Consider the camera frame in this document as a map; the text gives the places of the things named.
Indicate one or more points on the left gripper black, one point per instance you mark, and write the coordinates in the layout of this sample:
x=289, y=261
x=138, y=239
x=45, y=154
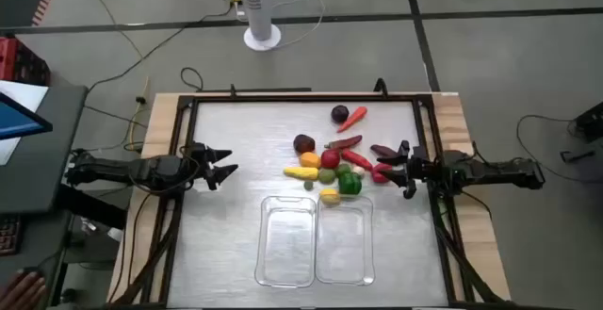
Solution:
x=200, y=161

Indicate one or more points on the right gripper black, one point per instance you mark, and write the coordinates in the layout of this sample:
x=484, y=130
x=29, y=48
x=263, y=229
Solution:
x=424, y=168

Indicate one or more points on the bright red chili pepper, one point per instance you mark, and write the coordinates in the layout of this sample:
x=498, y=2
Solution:
x=356, y=159

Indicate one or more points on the green bell pepper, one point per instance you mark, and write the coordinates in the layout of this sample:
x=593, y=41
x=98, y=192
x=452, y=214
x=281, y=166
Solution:
x=349, y=184

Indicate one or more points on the dark red chili pepper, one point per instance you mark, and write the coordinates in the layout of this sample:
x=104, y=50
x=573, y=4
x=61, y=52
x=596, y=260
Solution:
x=345, y=141

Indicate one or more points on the orange carrot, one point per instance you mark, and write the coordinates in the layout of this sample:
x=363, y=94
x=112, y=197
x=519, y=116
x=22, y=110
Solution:
x=353, y=119

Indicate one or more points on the green pear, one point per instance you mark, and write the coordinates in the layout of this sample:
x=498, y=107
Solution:
x=326, y=175

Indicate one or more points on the purple onion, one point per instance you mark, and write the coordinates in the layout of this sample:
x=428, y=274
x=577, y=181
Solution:
x=339, y=113

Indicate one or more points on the yellow corn cob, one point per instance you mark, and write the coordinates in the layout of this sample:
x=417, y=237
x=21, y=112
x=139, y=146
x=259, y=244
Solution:
x=301, y=173

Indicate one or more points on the orange fruit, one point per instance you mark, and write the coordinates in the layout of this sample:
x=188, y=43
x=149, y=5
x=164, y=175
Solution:
x=310, y=160

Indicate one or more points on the dark brown avocado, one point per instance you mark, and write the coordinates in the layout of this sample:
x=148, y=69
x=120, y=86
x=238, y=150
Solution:
x=304, y=143

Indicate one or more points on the small green lime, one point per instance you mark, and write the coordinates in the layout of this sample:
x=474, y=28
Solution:
x=308, y=185

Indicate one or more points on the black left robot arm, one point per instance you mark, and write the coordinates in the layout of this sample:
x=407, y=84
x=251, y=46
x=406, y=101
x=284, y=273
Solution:
x=118, y=171

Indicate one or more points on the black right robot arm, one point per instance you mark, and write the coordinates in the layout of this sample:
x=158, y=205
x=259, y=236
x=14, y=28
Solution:
x=499, y=171

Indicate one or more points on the purple eggplant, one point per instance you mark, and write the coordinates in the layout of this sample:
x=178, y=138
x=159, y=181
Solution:
x=382, y=150

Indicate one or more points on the white garlic bulb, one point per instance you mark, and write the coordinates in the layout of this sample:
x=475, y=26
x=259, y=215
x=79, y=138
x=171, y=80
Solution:
x=359, y=171

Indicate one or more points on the white table mat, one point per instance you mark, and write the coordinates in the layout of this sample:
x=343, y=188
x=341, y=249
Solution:
x=226, y=234

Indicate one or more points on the clear plastic container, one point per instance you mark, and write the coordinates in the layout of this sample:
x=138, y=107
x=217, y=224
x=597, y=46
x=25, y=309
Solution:
x=285, y=244
x=345, y=241

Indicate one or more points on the dark grey desk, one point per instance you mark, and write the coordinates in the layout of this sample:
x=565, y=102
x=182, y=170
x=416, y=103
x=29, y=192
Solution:
x=47, y=168

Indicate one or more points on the small black floor object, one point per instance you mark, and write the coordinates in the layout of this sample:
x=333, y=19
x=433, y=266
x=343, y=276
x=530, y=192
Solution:
x=571, y=155

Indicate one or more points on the black box device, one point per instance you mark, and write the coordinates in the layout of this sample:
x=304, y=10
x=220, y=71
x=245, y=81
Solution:
x=590, y=121

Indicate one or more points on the blue screen monitor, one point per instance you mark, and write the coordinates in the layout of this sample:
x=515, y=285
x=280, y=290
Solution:
x=19, y=119

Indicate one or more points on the white paper sheet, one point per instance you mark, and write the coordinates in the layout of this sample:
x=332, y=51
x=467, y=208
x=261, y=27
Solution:
x=23, y=94

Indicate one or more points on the black keyboard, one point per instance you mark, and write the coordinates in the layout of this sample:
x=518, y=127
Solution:
x=8, y=234

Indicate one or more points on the red crate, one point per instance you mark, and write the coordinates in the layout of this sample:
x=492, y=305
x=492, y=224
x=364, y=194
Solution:
x=9, y=60

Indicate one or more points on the person's hand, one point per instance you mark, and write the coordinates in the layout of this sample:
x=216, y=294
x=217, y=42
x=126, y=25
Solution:
x=21, y=293

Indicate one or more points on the black frame clamp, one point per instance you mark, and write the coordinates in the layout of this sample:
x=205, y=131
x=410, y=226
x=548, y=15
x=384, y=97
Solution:
x=380, y=87
x=232, y=90

